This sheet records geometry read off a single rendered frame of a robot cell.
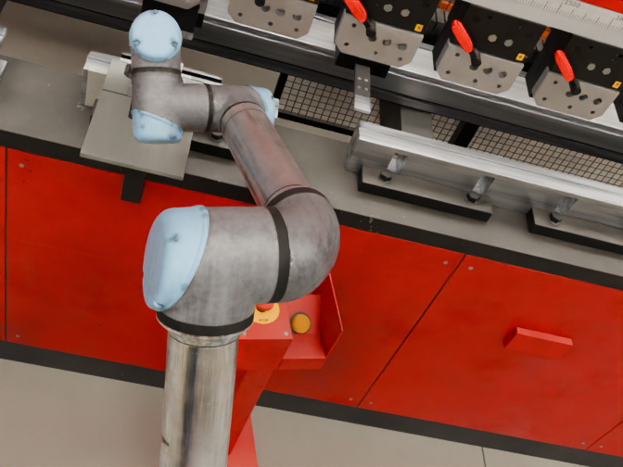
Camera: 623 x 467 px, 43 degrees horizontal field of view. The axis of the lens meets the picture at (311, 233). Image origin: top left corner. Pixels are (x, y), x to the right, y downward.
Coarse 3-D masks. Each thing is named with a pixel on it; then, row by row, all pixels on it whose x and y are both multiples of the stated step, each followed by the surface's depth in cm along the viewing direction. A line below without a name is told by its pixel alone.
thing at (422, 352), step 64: (0, 192) 163; (64, 192) 162; (192, 192) 161; (0, 256) 180; (64, 256) 179; (128, 256) 177; (384, 256) 173; (448, 256) 172; (0, 320) 200; (64, 320) 198; (128, 320) 197; (384, 320) 192; (448, 320) 191; (512, 320) 189; (576, 320) 188; (320, 384) 216; (384, 384) 215; (448, 384) 213; (512, 384) 212; (576, 384) 210; (512, 448) 241; (576, 448) 239
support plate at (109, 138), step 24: (120, 72) 151; (120, 96) 147; (96, 120) 141; (120, 120) 143; (96, 144) 138; (120, 144) 139; (144, 144) 141; (168, 144) 143; (144, 168) 138; (168, 168) 139
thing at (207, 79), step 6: (126, 54) 155; (186, 72) 157; (192, 72) 157; (198, 72) 158; (204, 72) 158; (192, 78) 156; (198, 78) 156; (204, 78) 158; (210, 78) 158; (216, 78) 158
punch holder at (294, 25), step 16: (240, 0) 138; (272, 0) 138; (288, 0) 138; (304, 0) 138; (240, 16) 141; (256, 16) 141; (272, 16) 141; (288, 16) 140; (304, 16) 140; (288, 32) 143; (304, 32) 143
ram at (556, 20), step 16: (464, 0) 137; (480, 0) 137; (496, 0) 137; (512, 0) 137; (592, 0) 136; (608, 0) 136; (528, 16) 139; (544, 16) 139; (560, 16) 138; (576, 32) 141; (592, 32) 141; (608, 32) 141
